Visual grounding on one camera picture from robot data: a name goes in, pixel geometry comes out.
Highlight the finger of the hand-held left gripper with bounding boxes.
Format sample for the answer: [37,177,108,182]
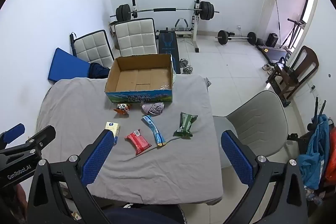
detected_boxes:
[16,125,56,160]
[0,123,26,148]

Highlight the long barbell with black plates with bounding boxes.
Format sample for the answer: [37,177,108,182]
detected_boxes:
[110,1,220,22]

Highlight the black folding stand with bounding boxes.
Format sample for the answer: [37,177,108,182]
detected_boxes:
[307,97,328,132]

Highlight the orange bag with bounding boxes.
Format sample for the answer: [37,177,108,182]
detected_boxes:
[325,127,336,188]

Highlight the dark wooden chair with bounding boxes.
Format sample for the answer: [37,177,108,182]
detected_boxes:
[266,46,320,101]

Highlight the panda print snack packet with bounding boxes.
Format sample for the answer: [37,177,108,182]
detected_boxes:
[113,103,131,116]

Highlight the green snack packet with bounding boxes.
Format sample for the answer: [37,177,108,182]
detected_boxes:
[173,112,198,138]

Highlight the long blue snack packet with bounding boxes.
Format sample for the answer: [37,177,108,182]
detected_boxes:
[142,115,167,147]

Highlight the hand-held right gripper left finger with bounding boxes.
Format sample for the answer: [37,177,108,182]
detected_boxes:
[26,129,116,224]

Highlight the grey table cloth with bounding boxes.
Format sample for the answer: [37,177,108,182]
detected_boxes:
[37,74,224,205]

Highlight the purple cloth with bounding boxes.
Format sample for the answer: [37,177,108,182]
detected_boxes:
[141,102,165,116]

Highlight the large white padded chair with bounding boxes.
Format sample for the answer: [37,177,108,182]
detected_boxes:
[114,17,159,58]

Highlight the blue foam mat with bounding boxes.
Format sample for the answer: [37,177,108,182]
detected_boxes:
[47,48,92,81]

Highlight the white bench press rack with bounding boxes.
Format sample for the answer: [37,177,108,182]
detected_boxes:
[130,0,204,53]

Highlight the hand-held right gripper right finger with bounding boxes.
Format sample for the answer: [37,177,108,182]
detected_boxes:
[220,130,309,224]

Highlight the red snack packet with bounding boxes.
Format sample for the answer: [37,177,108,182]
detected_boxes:
[124,130,152,156]

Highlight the black exercise machine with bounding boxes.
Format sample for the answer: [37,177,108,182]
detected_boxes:
[281,18,306,48]

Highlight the black blue weight bench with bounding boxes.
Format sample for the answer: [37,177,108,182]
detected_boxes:
[157,31,181,74]

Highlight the black treadmill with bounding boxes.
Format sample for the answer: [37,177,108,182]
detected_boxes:
[256,44,290,65]

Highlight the grey office chair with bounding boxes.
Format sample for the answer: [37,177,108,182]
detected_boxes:
[213,90,289,169]

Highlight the grey cable handle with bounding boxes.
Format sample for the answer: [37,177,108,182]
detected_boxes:
[175,18,189,31]

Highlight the thin black bar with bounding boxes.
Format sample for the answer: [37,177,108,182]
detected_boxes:
[275,0,283,41]

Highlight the cardboard box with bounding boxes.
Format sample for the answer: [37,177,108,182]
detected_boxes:
[105,53,175,104]

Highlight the short barbell with black plates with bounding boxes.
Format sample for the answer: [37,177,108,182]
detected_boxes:
[215,30,258,45]

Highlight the black speaker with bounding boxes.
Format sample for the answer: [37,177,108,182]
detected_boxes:
[266,33,279,47]

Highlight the black blue stick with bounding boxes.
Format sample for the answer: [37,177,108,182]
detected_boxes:
[69,32,77,57]

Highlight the small white padded chair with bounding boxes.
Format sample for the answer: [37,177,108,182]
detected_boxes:
[73,29,115,68]

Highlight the dark blue jacket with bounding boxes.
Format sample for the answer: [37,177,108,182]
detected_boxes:
[88,63,111,79]

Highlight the person's dark pants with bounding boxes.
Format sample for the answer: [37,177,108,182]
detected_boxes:
[105,204,188,224]

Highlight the yellow bear carton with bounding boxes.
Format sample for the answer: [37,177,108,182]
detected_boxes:
[105,121,121,147]

